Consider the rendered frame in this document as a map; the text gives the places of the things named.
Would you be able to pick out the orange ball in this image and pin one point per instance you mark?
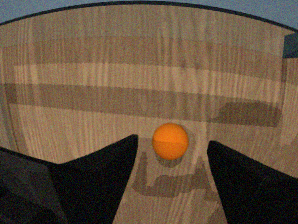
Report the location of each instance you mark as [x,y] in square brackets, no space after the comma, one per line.
[170,141]

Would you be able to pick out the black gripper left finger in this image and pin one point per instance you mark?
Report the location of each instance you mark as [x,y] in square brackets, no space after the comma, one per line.
[86,190]

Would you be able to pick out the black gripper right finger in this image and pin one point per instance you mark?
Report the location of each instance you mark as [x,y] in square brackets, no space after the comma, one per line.
[251,192]

